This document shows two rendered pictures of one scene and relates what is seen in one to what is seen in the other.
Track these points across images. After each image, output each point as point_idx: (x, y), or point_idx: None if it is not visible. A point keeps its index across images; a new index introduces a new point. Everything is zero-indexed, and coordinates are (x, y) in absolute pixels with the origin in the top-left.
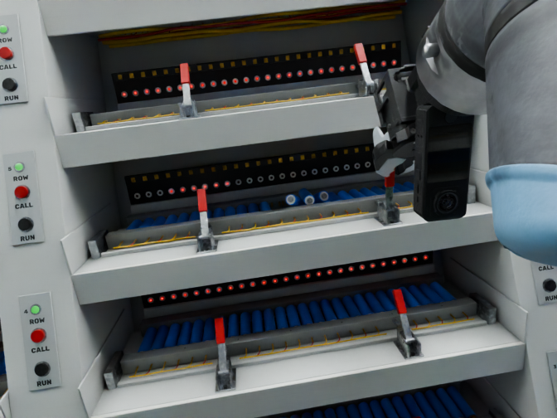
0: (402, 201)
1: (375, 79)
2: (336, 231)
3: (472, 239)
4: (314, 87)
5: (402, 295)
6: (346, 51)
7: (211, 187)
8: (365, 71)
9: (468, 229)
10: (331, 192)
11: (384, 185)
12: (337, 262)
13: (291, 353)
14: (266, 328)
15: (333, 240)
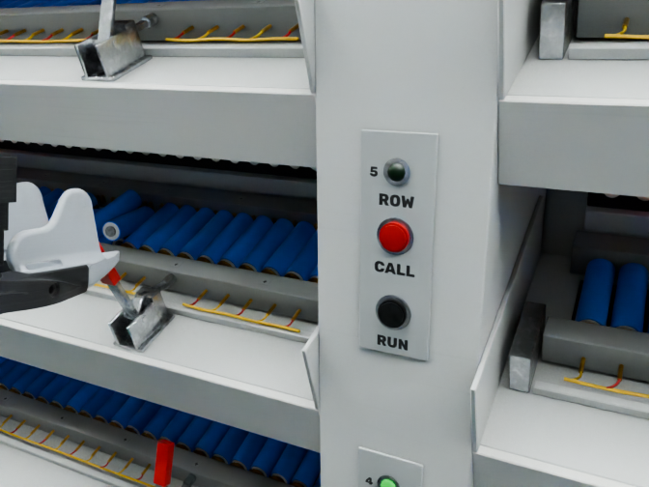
0: (217, 291)
1: (102, 41)
2: (54, 322)
3: (267, 430)
4: (76, 12)
5: (166, 457)
6: None
7: (35, 143)
8: (103, 11)
9: (255, 412)
10: (183, 209)
11: (278, 219)
12: (56, 370)
13: (42, 452)
14: (55, 395)
15: (36, 338)
